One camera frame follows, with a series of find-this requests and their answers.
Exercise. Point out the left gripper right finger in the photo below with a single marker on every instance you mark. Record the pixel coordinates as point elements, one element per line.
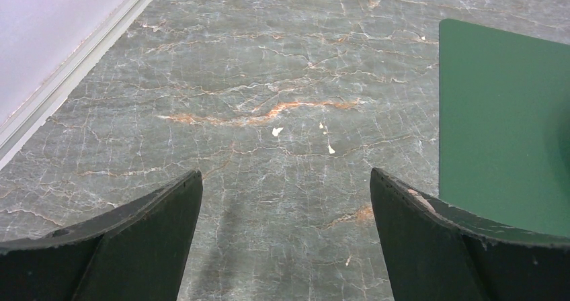
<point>436,251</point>

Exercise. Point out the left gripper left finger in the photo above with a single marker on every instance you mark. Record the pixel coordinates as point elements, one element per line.
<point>137,251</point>

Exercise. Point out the green rectangular placemat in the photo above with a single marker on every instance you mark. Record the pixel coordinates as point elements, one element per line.
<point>504,126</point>

